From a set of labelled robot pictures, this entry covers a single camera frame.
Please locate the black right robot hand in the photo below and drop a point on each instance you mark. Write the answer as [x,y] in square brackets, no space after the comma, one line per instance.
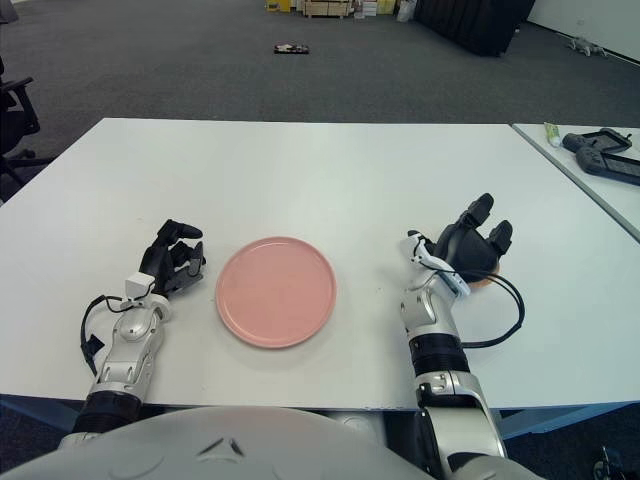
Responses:
[465,247]

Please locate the dark metal floor object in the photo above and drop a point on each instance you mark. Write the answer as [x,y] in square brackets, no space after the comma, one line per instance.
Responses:
[606,465]

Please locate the wooden crate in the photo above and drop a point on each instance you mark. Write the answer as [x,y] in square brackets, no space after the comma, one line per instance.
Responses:
[327,9]

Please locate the white plastic bag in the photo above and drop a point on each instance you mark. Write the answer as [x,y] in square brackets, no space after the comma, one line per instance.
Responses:
[405,11]

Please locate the black handheld controller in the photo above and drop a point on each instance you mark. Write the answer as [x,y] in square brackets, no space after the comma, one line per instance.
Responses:
[610,167]
[605,140]

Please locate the black office chair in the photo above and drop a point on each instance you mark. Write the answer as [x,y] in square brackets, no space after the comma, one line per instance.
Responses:
[15,120]

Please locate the green white tube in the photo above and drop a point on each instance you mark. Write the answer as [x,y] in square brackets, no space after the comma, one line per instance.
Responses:
[552,134]

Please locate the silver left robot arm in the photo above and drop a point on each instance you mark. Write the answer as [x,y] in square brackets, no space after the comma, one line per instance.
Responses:
[129,332]

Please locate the small grey quadruped robot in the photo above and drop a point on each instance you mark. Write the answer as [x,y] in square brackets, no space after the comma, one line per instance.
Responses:
[585,47]

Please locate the black curtain partition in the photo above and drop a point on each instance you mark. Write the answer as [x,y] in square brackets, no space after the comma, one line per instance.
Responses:
[475,22]

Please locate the yellow box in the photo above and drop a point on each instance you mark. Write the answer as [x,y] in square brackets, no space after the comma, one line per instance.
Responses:
[277,5]

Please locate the grey robot torso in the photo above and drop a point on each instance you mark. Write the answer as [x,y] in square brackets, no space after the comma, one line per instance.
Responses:
[200,447]

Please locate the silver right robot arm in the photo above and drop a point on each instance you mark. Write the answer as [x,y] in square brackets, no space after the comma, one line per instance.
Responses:
[440,345]

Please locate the red yellow apple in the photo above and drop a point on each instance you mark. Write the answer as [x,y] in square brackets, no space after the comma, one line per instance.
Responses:
[482,283]

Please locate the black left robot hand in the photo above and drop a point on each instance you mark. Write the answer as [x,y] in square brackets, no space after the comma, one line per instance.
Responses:
[157,260]

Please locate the stacked cardboard boxes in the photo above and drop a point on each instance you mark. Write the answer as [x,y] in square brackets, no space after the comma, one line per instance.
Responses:
[375,7]

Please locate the pink round plate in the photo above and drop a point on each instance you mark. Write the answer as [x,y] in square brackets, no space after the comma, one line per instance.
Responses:
[275,295]

